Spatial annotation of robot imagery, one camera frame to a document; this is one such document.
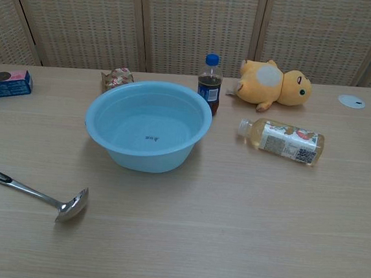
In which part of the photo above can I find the white round table grommet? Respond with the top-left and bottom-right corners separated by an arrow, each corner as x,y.
337,93 -> 366,110

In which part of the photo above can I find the clear bottle yellow drink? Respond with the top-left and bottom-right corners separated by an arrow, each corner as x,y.
234,116 -> 326,168

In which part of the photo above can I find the yellow plush duck toy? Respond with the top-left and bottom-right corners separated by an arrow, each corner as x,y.
225,55 -> 315,117

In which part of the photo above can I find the cola bottle blue cap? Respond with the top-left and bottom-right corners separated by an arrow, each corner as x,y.
194,52 -> 226,117

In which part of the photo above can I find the woven rattan folding screen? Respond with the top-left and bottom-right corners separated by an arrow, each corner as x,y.
0,0 -> 371,100

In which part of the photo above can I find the gold red snack bag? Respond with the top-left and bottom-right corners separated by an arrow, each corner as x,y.
98,66 -> 137,97

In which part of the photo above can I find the metal ladle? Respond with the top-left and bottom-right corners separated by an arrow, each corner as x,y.
0,168 -> 91,226

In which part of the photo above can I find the light blue bowl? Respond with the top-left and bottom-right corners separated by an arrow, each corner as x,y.
80,75 -> 216,179

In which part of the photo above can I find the blue pink cookie box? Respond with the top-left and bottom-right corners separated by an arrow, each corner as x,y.
0,67 -> 35,104

